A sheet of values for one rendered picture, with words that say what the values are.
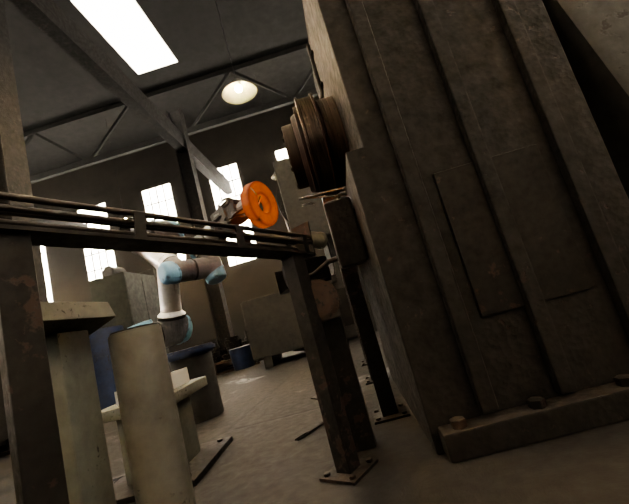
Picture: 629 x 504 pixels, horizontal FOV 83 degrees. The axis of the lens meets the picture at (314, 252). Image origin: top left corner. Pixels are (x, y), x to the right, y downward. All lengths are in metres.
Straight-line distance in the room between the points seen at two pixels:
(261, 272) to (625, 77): 11.09
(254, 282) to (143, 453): 11.04
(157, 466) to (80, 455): 0.17
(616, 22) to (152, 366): 1.56
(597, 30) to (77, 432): 1.71
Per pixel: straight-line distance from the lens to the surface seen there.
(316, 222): 4.20
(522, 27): 1.37
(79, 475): 1.03
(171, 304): 1.64
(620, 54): 1.44
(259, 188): 1.20
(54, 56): 11.13
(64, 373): 1.01
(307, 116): 1.47
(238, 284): 12.05
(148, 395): 0.95
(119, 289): 4.87
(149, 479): 0.98
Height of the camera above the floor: 0.44
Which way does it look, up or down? 9 degrees up
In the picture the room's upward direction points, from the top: 15 degrees counter-clockwise
